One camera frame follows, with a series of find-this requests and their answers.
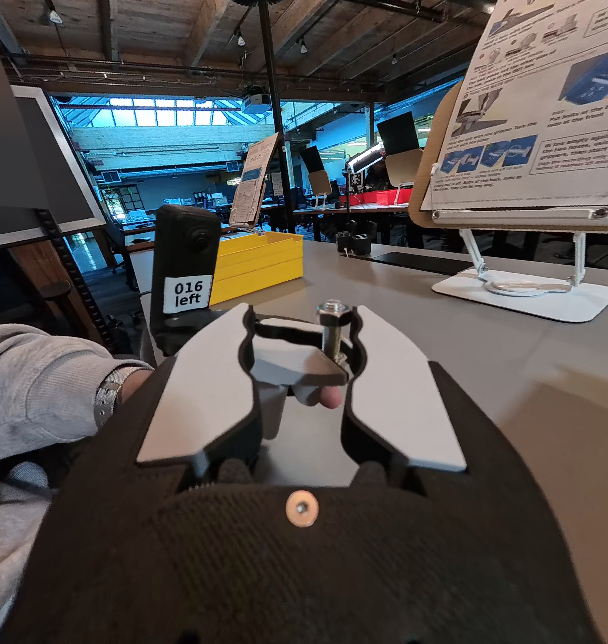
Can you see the black white marker tag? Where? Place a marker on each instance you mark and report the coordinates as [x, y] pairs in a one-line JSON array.
[[356, 182]]

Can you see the person's left hand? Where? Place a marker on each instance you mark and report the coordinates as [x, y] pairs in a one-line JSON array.
[[330, 397]]

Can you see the printed instruction sheet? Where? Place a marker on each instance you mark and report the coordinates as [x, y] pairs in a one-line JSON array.
[[535, 75]]

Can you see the brown document stand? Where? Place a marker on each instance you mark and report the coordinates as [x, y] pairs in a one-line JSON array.
[[256, 176]]

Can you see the black vertical pole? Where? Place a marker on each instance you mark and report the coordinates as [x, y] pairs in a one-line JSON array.
[[274, 100]]

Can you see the red plastic bin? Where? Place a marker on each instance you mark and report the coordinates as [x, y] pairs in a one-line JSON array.
[[392, 197], [348, 200]]

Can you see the yellow plastic bin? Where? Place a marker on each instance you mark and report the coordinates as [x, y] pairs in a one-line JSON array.
[[263, 266]]

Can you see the person's left forearm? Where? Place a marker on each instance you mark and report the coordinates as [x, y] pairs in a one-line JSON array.
[[42, 382]]

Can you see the white ceiling projector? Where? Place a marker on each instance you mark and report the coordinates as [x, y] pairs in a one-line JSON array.
[[256, 104]]

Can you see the silver framed dark board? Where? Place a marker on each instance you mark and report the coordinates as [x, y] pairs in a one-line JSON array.
[[62, 166]]

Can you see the silver wristwatch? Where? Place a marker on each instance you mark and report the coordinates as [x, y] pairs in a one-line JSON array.
[[107, 397]]

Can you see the silver bolt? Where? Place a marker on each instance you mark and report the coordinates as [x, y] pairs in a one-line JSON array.
[[334, 314]]

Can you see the white light panel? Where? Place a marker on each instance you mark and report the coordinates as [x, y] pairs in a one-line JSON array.
[[364, 157]]

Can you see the steel hex bolt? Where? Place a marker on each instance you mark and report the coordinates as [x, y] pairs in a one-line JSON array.
[[332, 339]]

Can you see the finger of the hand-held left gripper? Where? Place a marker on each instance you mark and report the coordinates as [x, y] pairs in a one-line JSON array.
[[288, 327], [288, 370]]

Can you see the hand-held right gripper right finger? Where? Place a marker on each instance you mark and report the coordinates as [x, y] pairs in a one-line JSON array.
[[404, 402]]

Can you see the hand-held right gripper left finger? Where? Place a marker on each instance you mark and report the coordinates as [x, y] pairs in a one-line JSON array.
[[198, 392]]

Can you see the black screen panel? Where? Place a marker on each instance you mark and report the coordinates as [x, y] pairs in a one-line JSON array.
[[312, 158], [397, 133]]

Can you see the black toothed stand pole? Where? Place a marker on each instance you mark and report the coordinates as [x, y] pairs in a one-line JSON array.
[[85, 297]]

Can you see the instruction sheet on white stand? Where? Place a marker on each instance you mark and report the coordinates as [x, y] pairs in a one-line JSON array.
[[525, 297]]

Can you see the distant work table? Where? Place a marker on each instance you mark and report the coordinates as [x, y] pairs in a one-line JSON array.
[[329, 207]]

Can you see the grey desk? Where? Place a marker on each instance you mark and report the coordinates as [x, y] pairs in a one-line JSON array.
[[510, 362]]

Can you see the tan board stand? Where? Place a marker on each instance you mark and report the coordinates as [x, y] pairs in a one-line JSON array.
[[320, 181], [404, 168]]

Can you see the wooden post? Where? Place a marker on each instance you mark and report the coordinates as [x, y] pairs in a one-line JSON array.
[[37, 266]]

